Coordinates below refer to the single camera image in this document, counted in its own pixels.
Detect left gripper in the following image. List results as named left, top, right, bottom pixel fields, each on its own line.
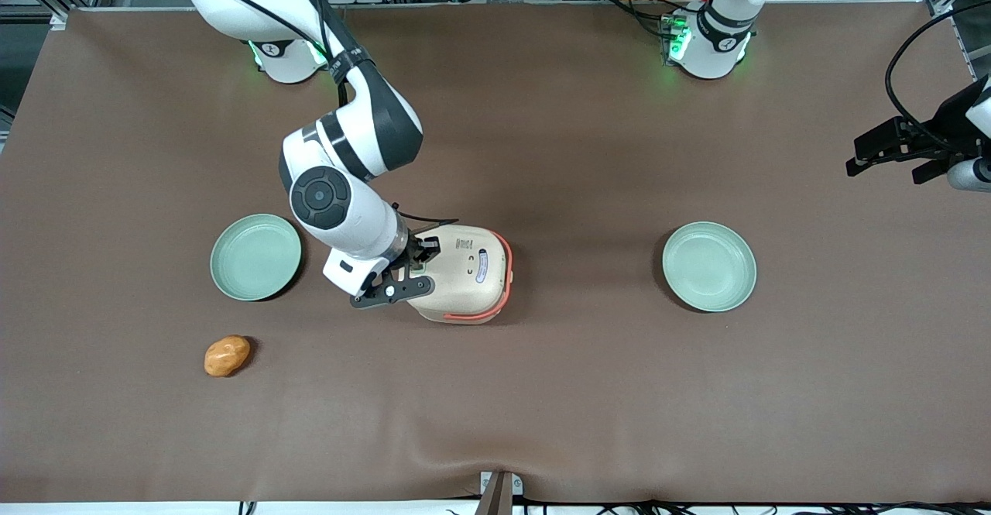
left=845, top=74, right=991, bottom=185

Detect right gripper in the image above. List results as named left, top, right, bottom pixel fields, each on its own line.
left=322, top=235, right=442, bottom=311

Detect cream rice cooker orange handle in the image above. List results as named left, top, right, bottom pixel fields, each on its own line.
left=404, top=224, right=515, bottom=325

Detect pale green plate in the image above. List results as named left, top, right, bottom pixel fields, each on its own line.
left=662, top=221, right=758, bottom=313
left=210, top=214, right=303, bottom=302

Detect brown table mat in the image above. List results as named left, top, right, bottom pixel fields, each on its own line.
left=0, top=0, right=991, bottom=504

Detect orange-brown bread roll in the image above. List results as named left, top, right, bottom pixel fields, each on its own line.
left=204, top=335, right=252, bottom=378

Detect metal table clamp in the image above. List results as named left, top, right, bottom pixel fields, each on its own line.
left=474, top=470, right=525, bottom=515

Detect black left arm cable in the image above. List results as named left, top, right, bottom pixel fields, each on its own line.
left=885, top=10, right=991, bottom=153

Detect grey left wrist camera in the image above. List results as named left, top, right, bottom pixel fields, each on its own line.
left=948, top=157, right=991, bottom=193

